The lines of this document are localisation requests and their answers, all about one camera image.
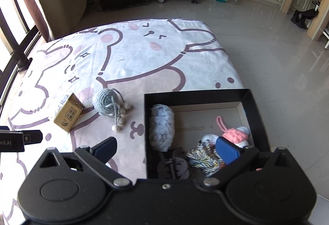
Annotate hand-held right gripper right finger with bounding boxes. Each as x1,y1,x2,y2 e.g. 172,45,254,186
203,137,295,186

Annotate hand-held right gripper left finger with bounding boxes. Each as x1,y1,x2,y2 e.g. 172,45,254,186
38,137,130,187

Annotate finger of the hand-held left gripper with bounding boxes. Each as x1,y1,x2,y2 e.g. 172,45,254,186
23,130,43,144

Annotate pink crochet toy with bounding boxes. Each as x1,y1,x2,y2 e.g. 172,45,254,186
216,116,251,150

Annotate braided tassel rope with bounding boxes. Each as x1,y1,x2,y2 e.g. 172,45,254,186
185,135,227,176

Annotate black hair claw clip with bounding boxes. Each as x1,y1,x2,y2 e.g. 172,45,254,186
157,147,192,180

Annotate light blue crochet pouch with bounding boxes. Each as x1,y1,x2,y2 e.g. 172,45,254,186
150,104,176,152

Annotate black box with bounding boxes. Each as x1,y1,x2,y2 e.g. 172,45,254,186
144,89,271,180

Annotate small yellow carton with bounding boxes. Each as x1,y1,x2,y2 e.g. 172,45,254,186
53,93,85,133

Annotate blue-grey crochet toy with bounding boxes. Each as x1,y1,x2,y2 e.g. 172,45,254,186
89,87,132,133

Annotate printed cartoon blanket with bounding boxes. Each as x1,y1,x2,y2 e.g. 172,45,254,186
0,19,244,225

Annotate black window railing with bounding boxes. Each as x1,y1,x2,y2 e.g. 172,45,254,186
0,0,39,112

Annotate black boots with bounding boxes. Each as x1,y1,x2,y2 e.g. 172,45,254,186
290,8,319,29

